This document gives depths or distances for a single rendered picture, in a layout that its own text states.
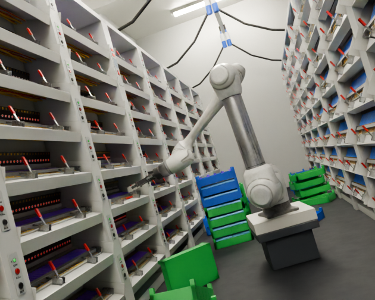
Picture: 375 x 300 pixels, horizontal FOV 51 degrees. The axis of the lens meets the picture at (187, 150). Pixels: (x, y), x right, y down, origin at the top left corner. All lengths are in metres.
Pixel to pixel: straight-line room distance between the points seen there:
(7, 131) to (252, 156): 1.11
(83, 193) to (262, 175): 0.86
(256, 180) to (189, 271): 0.62
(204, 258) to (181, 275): 0.17
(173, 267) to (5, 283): 1.04
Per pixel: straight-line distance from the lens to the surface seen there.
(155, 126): 3.22
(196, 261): 2.18
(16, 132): 1.49
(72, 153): 1.91
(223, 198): 2.94
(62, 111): 1.95
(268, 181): 1.90
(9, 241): 1.31
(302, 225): 2.09
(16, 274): 1.31
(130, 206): 2.20
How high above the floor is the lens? 0.60
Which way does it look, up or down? 3 degrees up
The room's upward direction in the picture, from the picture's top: 16 degrees counter-clockwise
